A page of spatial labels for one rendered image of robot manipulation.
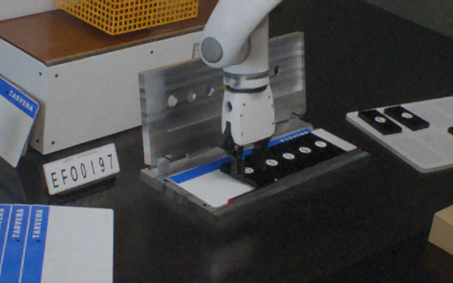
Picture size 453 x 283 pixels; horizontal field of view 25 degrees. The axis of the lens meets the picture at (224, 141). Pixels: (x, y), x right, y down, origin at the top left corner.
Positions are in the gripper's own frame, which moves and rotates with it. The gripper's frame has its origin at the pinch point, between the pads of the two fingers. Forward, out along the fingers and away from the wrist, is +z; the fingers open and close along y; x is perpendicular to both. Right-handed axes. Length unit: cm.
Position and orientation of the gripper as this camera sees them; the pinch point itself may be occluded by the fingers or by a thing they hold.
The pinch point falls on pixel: (248, 164)
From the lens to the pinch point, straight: 195.3
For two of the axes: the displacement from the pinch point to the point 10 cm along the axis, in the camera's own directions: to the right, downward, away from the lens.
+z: 0.3, 9.5, 3.1
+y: 7.0, -2.4, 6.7
